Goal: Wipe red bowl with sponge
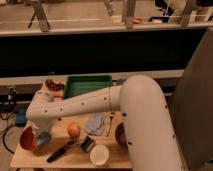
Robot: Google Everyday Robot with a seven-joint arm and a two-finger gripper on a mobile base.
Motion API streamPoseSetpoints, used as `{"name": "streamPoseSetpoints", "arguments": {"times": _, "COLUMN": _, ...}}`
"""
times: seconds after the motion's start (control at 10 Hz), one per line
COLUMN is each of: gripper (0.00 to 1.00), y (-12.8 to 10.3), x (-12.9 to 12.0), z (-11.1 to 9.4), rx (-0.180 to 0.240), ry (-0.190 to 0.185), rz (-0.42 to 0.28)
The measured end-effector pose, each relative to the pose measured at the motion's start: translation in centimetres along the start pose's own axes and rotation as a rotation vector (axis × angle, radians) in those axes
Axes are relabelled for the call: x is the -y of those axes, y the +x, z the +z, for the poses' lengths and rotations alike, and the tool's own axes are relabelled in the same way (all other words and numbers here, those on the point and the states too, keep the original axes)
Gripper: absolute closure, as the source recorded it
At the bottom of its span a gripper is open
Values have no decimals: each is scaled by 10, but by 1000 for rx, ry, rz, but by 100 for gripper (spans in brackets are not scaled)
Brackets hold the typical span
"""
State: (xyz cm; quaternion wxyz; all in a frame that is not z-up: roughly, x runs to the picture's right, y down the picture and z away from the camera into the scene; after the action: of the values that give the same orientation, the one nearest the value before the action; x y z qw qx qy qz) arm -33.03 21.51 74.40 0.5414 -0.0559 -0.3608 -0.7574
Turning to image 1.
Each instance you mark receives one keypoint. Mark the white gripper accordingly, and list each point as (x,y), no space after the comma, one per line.
(41,125)

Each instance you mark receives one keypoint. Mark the blue sponge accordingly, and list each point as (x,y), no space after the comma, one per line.
(42,139)

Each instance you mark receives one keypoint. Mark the red bowl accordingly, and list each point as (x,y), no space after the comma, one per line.
(27,139)

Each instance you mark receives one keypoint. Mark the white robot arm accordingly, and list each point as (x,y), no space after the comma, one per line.
(150,136)

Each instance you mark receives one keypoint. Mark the purple bowl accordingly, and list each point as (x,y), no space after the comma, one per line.
(120,136)

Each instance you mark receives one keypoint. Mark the blue box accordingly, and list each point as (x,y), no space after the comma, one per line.
(21,119)

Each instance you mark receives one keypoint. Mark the orange apple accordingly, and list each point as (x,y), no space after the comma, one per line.
(73,130)

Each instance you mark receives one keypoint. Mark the bunch of dark grapes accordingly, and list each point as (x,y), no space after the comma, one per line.
(51,85)

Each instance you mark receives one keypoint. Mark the small black box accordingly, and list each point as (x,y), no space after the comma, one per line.
(87,144)

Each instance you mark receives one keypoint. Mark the grey blue cloth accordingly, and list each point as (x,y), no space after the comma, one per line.
(95,124)

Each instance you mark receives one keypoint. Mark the green tray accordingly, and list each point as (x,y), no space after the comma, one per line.
(78,85)

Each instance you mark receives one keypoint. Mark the white cup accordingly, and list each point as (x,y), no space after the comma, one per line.
(99,155)

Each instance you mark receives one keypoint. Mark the grey panel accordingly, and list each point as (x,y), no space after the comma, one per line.
(191,106)

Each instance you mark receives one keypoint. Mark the black handled knife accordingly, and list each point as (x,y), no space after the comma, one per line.
(61,151)

